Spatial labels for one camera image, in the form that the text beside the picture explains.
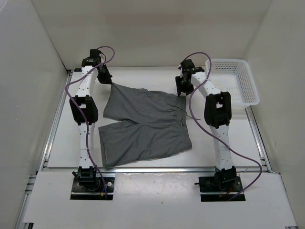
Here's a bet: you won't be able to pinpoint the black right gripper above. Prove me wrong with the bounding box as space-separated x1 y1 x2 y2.
175 75 195 96

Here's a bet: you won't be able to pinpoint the grey drawstring shorts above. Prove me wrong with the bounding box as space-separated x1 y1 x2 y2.
98 83 192 167

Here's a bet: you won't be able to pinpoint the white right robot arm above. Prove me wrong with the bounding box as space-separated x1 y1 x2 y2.
175 67 237 191

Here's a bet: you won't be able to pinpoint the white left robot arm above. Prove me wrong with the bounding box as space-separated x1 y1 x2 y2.
65 54 112 173

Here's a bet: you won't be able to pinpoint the white perforated plastic basket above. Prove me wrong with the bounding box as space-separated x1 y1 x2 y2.
205 58 260 110

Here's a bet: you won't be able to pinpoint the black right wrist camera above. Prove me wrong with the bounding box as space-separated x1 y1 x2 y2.
180 59 195 73

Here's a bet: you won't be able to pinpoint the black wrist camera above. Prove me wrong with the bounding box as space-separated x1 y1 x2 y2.
180 59 195 73
90 49 102 61

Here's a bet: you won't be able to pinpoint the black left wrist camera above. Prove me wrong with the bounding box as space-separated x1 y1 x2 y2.
90 49 102 61

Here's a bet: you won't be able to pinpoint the right aluminium frame rail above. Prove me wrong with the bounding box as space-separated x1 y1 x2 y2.
243 104 298 229

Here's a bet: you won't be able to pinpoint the aluminium frame rail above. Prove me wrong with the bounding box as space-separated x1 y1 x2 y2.
14 70 73 229
243 104 298 229
42 167 260 173

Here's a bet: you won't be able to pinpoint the left aluminium frame rail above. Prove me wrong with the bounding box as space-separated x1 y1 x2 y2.
14 70 73 229

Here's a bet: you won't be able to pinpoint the front aluminium frame rail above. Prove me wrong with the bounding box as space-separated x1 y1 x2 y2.
42 167 260 173

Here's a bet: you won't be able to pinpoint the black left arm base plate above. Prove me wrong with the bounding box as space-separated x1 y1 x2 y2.
70 177 115 201

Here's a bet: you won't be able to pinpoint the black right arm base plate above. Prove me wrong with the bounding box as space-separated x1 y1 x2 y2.
194 176 243 202

